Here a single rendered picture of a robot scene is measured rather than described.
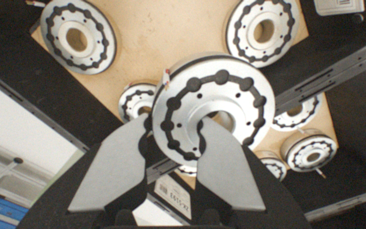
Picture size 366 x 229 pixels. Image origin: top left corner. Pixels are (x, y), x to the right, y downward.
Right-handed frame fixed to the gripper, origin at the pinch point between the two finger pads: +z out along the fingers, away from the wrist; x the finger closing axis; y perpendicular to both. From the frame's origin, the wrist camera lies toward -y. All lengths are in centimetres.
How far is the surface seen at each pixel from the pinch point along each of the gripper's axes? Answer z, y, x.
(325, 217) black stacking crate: 16, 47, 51
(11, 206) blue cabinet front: 67, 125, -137
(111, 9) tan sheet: 16.7, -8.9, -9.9
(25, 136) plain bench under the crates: 30, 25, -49
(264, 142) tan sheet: 16.5, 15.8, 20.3
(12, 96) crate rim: 6.7, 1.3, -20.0
